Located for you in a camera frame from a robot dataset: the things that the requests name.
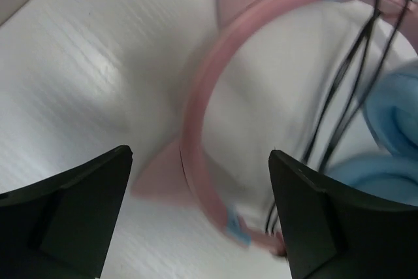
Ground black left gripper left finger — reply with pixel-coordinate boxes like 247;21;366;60
1;145;133;278

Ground thin black headphone cable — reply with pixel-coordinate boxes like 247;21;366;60
265;0;414;236

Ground pink blue cat-ear headphones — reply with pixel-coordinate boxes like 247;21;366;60
131;0;418;257

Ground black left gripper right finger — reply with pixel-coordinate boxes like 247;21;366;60
268;150;417;278

